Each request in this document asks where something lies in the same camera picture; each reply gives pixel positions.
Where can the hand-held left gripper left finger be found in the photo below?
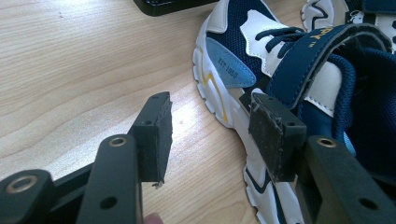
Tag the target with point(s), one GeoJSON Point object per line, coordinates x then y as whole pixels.
{"type": "Point", "coordinates": [155, 146]}

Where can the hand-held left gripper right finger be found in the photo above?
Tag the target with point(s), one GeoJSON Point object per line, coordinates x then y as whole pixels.
{"type": "Point", "coordinates": [274, 140]}

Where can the navy white sneaker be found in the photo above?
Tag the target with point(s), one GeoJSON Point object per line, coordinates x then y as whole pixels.
{"type": "Point", "coordinates": [236, 37]}
{"type": "Point", "coordinates": [323, 14]}

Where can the red and black shoe rack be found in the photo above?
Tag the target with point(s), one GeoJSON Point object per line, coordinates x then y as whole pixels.
{"type": "Point", "coordinates": [168, 6]}

